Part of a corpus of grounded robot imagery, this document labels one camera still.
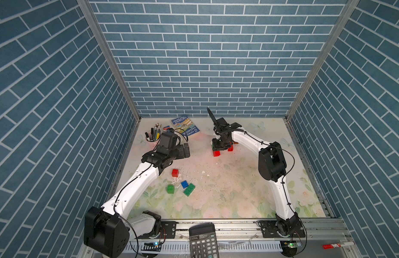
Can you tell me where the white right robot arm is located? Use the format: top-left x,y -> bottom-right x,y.
207,108 -> 302,237

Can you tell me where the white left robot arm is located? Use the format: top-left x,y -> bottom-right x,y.
84,129 -> 190,258

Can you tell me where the blue small lego brick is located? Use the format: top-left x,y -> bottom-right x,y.
181,181 -> 189,189

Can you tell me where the green square lego brick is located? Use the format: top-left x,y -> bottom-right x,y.
166,184 -> 175,194

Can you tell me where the green long lego brick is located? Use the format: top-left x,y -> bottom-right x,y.
183,183 -> 196,197

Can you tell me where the blue Treehouse paperback book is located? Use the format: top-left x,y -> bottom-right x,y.
171,116 -> 200,137

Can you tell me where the pink metal pencil bucket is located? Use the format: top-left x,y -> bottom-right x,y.
145,132 -> 156,143

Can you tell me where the bundle of pencils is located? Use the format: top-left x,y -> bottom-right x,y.
150,123 -> 161,140

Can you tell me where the black calculator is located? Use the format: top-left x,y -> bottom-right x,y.
189,223 -> 219,258

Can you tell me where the red white marker pen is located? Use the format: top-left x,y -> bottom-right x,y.
323,241 -> 355,249

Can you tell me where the aluminium corner post left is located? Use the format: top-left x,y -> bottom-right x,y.
77,0 -> 141,123

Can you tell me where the aluminium corner post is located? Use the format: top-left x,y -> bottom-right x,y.
285,0 -> 359,122
77,0 -> 141,123

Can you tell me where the aluminium corner post right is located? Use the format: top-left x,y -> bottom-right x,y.
285,0 -> 359,122

